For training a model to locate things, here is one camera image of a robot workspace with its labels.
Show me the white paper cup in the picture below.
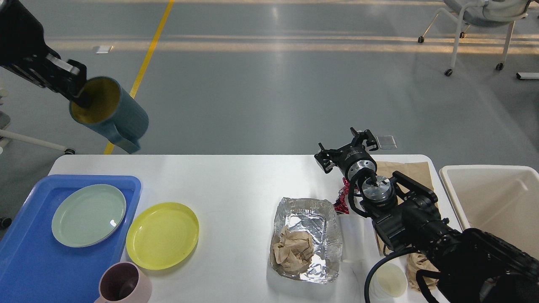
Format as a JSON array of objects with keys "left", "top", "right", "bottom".
[{"left": 369, "top": 263, "right": 408, "bottom": 300}]

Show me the floor outlet plate right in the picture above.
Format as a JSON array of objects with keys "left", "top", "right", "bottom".
[{"left": 376, "top": 136, "right": 398, "bottom": 150}]

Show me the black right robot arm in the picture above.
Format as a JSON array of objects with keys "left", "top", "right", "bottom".
[{"left": 315, "top": 128, "right": 539, "bottom": 303}]

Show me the brown paper bag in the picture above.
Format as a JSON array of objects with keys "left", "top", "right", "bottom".
[{"left": 377, "top": 161, "right": 437, "bottom": 292}]

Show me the dark teal mug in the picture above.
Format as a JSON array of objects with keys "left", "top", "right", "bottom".
[{"left": 69, "top": 76, "right": 149, "bottom": 154}]

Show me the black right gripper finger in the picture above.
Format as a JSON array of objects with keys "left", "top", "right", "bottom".
[
  {"left": 350, "top": 128, "right": 379, "bottom": 152},
  {"left": 314, "top": 143, "right": 338, "bottom": 174}
]

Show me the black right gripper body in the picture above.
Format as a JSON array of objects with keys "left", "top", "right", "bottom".
[{"left": 326, "top": 144, "right": 377, "bottom": 181}]

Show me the yellow plate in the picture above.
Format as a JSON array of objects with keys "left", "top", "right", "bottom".
[{"left": 126, "top": 202, "right": 200, "bottom": 271}]

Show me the grey office chair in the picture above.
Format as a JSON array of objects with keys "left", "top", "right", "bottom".
[{"left": 417, "top": 0, "right": 531, "bottom": 77}]

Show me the white plastic bin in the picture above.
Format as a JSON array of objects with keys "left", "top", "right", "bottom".
[{"left": 439, "top": 165, "right": 539, "bottom": 258}]

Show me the crumpled brown paper ball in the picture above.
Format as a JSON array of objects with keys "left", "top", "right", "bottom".
[{"left": 272, "top": 226, "right": 314, "bottom": 274}]

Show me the blue plastic tray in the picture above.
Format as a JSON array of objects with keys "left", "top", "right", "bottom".
[{"left": 0, "top": 175, "right": 142, "bottom": 303}]

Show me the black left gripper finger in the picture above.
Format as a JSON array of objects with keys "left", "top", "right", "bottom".
[{"left": 42, "top": 54, "right": 91, "bottom": 108}]

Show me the white object far right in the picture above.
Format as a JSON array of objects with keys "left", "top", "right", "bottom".
[{"left": 516, "top": 72, "right": 539, "bottom": 80}]

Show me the white chair base left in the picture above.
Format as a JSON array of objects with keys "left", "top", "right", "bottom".
[{"left": 0, "top": 80, "right": 76, "bottom": 155}]

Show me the red snack wrapper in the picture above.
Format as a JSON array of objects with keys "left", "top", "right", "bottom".
[{"left": 333, "top": 177, "right": 350, "bottom": 215}]

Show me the pale green plate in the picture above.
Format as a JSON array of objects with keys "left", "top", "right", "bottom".
[{"left": 51, "top": 184, "right": 127, "bottom": 248}]

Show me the aluminium foil tray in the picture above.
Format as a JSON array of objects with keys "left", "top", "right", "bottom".
[{"left": 268, "top": 197, "right": 343, "bottom": 284}]

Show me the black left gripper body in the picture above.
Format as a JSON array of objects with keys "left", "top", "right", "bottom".
[{"left": 0, "top": 0, "right": 59, "bottom": 85}]

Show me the pink mug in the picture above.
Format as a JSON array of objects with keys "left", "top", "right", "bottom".
[{"left": 94, "top": 262, "right": 152, "bottom": 303}]

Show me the floor outlet plate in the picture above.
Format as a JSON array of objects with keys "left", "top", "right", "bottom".
[
  {"left": 376, "top": 136, "right": 398, "bottom": 150},
  {"left": 93, "top": 45, "right": 114, "bottom": 54}
]

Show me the floor outlet plate left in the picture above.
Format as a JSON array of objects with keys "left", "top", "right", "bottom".
[{"left": 93, "top": 45, "right": 114, "bottom": 54}]

